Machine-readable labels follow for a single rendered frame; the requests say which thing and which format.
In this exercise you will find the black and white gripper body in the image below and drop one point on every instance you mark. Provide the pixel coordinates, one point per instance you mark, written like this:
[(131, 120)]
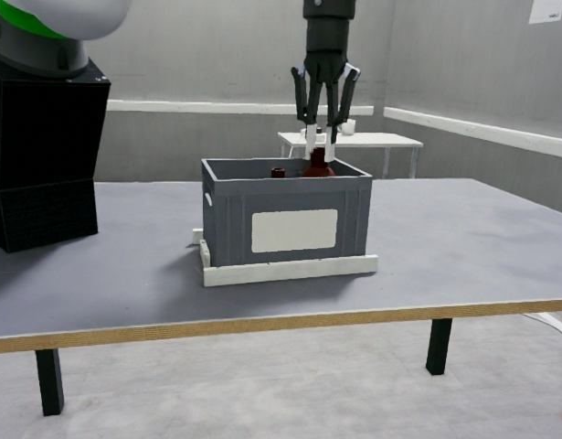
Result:
[(326, 35)]

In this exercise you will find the brown bottle with green label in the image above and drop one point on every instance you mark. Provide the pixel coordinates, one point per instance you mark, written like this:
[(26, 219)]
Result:
[(318, 167)]

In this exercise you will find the grey plastic crate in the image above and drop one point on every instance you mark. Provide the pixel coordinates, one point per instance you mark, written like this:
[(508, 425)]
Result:
[(250, 218)]

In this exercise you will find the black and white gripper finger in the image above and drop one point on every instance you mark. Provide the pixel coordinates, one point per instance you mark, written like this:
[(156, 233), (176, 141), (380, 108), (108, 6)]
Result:
[(351, 75), (309, 117)]

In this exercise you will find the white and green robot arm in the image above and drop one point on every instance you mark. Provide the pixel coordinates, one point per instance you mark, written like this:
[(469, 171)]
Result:
[(28, 45)]

